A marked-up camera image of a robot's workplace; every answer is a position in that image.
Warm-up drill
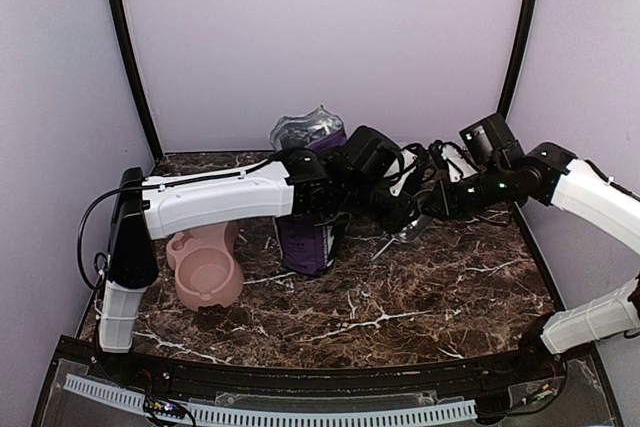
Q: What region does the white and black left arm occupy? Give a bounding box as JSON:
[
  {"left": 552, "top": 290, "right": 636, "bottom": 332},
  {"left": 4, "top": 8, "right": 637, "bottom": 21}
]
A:
[{"left": 97, "top": 126, "right": 428, "bottom": 383}]

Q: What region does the black frame post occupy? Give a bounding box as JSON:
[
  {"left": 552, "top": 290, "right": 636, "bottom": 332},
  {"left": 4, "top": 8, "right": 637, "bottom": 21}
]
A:
[
  {"left": 108, "top": 0, "right": 164, "bottom": 161},
  {"left": 496, "top": 0, "right": 536, "bottom": 119}
]

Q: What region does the black right frame post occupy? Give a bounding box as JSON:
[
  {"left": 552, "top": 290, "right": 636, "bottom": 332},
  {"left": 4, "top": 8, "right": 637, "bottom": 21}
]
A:
[{"left": 496, "top": 0, "right": 536, "bottom": 119}]

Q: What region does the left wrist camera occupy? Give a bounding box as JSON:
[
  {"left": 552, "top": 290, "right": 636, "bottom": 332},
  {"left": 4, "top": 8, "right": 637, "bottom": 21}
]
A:
[{"left": 383, "top": 143, "right": 436, "bottom": 197}]

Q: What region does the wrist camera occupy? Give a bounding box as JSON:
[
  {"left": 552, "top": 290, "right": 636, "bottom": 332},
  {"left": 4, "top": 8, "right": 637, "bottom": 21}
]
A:
[
  {"left": 383, "top": 143, "right": 436, "bottom": 197},
  {"left": 429, "top": 140, "right": 478, "bottom": 183}
]

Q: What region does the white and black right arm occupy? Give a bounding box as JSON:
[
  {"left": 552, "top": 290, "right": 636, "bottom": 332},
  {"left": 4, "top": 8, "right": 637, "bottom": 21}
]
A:
[{"left": 418, "top": 114, "right": 639, "bottom": 381}]

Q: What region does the pink double pet bowl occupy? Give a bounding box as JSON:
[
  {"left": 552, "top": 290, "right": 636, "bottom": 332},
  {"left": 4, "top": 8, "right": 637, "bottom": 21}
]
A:
[{"left": 166, "top": 222, "right": 244, "bottom": 312}]

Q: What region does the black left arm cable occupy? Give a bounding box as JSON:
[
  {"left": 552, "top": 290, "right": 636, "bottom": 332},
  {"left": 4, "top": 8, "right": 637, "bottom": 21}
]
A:
[{"left": 77, "top": 186, "right": 126, "bottom": 291}]

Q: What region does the white slotted cable duct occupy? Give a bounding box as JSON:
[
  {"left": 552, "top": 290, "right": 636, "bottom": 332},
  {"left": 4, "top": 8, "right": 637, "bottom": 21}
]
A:
[{"left": 63, "top": 374, "right": 478, "bottom": 426}]

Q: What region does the black left frame post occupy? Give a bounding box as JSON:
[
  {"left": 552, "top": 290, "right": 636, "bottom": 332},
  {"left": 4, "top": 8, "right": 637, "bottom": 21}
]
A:
[{"left": 108, "top": 0, "right": 164, "bottom": 161}]

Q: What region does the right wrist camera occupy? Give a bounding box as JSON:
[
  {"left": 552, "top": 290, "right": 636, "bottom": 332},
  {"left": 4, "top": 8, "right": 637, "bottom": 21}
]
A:
[{"left": 429, "top": 140, "right": 478, "bottom": 183}]

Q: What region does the black front table rail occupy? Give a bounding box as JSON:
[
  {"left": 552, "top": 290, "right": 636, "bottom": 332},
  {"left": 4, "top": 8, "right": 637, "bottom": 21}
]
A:
[{"left": 78, "top": 342, "right": 567, "bottom": 398}]

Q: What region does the purple pet food bag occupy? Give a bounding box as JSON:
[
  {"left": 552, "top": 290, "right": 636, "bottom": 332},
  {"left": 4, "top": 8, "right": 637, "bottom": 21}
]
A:
[{"left": 269, "top": 106, "right": 349, "bottom": 276}]

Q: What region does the silver metal scoop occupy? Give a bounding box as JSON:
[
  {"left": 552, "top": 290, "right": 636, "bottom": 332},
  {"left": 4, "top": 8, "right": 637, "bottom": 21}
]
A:
[{"left": 371, "top": 215, "right": 433, "bottom": 261}]

